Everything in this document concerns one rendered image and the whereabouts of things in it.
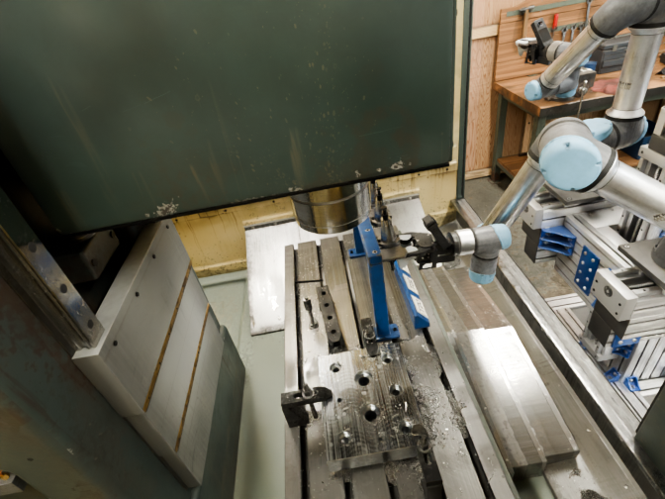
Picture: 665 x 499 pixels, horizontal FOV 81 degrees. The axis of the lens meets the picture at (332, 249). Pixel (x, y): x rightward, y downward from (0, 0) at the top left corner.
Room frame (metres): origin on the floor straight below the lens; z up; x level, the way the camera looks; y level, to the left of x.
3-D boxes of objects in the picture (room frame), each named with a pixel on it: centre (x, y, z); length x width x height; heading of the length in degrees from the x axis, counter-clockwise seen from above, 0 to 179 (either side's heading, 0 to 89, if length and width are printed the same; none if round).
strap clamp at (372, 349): (0.75, -0.06, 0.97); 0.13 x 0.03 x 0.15; 179
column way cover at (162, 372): (0.70, 0.43, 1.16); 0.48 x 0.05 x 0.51; 179
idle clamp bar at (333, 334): (0.92, 0.05, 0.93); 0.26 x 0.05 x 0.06; 4
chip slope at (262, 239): (1.35, -0.03, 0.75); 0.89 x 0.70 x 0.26; 89
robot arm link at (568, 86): (1.55, -1.04, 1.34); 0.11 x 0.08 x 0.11; 103
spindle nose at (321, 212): (0.70, -0.02, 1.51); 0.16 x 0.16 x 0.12
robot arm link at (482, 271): (0.90, -0.45, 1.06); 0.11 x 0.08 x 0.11; 153
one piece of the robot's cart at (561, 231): (1.16, -0.87, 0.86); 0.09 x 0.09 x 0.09; 89
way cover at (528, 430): (0.89, -0.42, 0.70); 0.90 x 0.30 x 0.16; 179
